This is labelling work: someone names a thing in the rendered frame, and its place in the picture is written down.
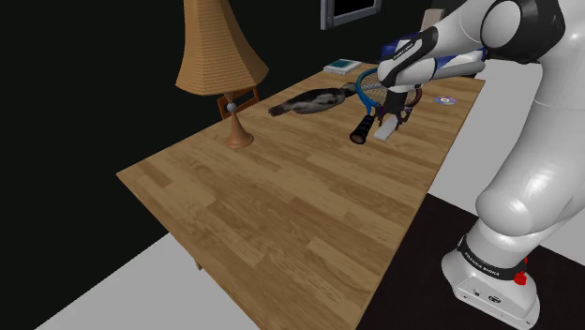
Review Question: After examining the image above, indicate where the white remote control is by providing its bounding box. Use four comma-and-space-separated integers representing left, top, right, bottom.
372, 113, 400, 142

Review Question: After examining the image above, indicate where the wooden picture frame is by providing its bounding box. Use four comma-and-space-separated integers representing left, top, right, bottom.
216, 85, 262, 121

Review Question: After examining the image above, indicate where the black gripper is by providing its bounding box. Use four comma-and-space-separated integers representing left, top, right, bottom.
374, 90, 413, 130

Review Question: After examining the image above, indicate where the dark robot stand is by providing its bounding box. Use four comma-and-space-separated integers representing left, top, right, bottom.
355, 191, 585, 330

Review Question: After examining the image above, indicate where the grey framed window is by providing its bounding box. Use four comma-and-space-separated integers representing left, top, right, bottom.
319, 0, 383, 31

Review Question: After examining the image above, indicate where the tan table lamp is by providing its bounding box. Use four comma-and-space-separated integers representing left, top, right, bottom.
174, 0, 270, 151

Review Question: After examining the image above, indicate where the wooden table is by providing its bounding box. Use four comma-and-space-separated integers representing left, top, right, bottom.
115, 58, 487, 330

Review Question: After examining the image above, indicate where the teal white book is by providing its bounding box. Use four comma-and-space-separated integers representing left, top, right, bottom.
322, 58, 364, 76

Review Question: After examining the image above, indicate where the grey black bird figure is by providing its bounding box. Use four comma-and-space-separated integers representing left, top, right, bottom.
267, 82, 358, 118

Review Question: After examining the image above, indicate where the blue tennis racket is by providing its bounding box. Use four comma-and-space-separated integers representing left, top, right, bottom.
349, 67, 425, 146

